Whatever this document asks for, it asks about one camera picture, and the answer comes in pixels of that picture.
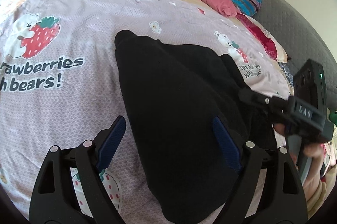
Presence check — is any black IKISS garment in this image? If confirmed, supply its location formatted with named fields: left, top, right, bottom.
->
left=115, top=30, right=277, bottom=223

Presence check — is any pink clothes pile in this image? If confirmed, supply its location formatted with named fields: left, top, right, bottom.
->
left=302, top=108, right=337, bottom=219

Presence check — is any grey padded headboard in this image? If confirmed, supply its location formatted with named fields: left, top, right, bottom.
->
left=253, top=0, right=336, bottom=110

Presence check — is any blue floral cloth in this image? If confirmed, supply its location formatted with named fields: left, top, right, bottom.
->
left=279, top=63, right=294, bottom=88

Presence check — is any red patterned pillow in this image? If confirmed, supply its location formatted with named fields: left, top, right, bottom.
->
left=235, top=13, right=289, bottom=63

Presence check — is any lilac strawberry bed sheet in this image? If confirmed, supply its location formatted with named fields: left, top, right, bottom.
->
left=1, top=0, right=291, bottom=216

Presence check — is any person's right hand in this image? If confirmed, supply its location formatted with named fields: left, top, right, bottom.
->
left=273, top=123, right=324, bottom=185

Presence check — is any blue striped pillow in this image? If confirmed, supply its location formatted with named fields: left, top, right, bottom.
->
left=231, top=0, right=262, bottom=17

